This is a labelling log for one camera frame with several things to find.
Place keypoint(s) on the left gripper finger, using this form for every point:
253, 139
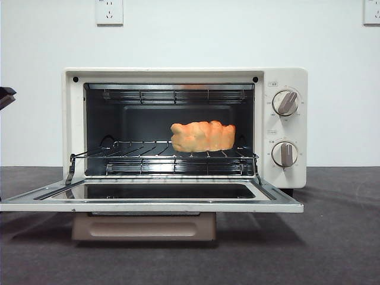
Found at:
6, 91
4, 104

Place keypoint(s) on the golden bread roll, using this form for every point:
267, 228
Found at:
202, 136

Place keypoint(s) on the white toaster oven body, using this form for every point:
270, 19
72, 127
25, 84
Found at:
74, 118

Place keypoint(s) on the round oven knob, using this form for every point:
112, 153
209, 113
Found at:
285, 154
285, 102

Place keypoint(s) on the white wall socket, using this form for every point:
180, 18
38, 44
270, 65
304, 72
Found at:
372, 12
109, 13

